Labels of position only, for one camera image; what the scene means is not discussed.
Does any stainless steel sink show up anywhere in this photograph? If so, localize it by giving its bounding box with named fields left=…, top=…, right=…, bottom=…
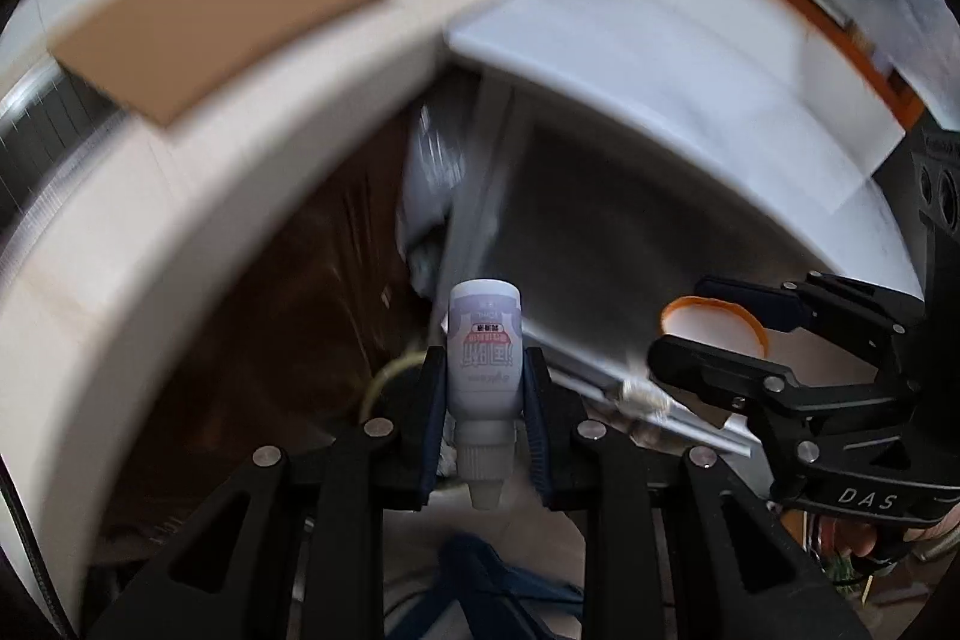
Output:
left=2, top=57, right=127, bottom=247

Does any round yellow trash bin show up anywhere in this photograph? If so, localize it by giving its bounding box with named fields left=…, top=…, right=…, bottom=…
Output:
left=359, top=351, right=427, bottom=422

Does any small white yogurt bottle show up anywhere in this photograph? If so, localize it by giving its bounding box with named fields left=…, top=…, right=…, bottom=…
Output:
left=446, top=278, right=524, bottom=512

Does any orange rimmed paper cup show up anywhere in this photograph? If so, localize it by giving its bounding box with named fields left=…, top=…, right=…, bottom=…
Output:
left=661, top=296, right=770, bottom=359

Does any person's right hand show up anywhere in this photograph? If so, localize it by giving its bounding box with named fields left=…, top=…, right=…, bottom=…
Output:
left=820, top=509, right=958, bottom=557

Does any brown cardboard sheet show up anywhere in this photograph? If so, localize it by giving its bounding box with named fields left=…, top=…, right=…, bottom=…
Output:
left=52, top=0, right=381, bottom=127

